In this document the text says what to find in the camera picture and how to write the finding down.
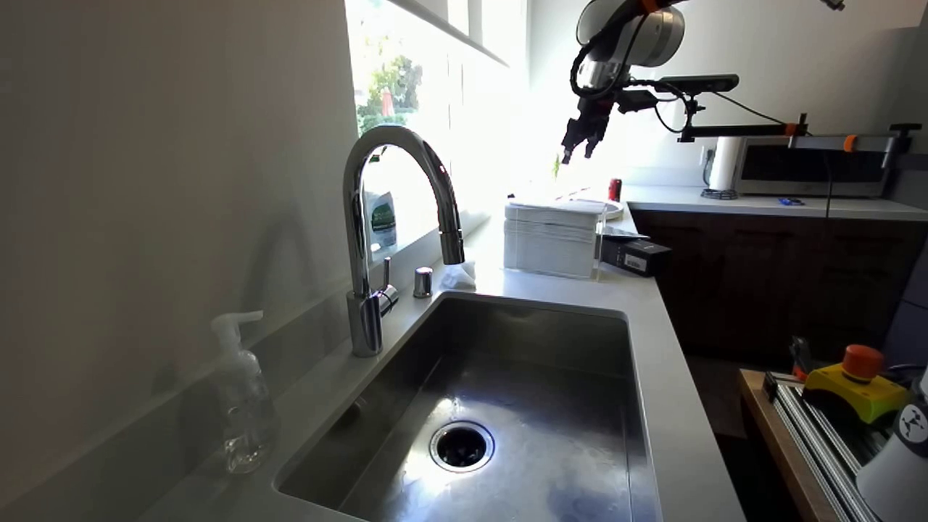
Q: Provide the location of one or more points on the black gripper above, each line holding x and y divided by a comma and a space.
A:
597, 110

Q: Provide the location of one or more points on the green-capped dish soap bottle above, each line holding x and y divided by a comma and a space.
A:
385, 220

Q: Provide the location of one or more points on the stainless steel sink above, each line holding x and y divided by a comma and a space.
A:
542, 365

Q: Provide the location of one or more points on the clear pump soap bottle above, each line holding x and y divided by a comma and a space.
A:
241, 406

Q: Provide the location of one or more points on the red can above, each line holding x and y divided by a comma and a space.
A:
617, 190

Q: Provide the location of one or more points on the small black box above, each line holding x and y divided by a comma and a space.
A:
643, 259

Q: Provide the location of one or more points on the white paper towel roll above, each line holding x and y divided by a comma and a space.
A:
727, 163

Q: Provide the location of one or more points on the chrome counter button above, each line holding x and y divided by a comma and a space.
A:
424, 281

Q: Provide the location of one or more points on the silver microwave oven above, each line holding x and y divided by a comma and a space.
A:
813, 168

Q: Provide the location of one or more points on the dark wooden cabinet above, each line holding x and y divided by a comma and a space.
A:
772, 279

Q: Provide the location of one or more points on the chrome gooseneck faucet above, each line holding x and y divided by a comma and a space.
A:
362, 249

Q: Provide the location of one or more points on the wooden robot mounting table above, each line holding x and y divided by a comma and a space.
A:
772, 423

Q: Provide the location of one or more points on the yellow emergency stop button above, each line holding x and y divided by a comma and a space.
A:
861, 362

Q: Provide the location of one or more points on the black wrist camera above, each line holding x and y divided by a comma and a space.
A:
637, 98

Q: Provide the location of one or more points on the black external stereo camera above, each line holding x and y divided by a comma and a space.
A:
698, 85

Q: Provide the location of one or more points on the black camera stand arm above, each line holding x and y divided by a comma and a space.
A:
745, 127

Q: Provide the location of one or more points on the white window frame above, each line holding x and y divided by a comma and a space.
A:
417, 88

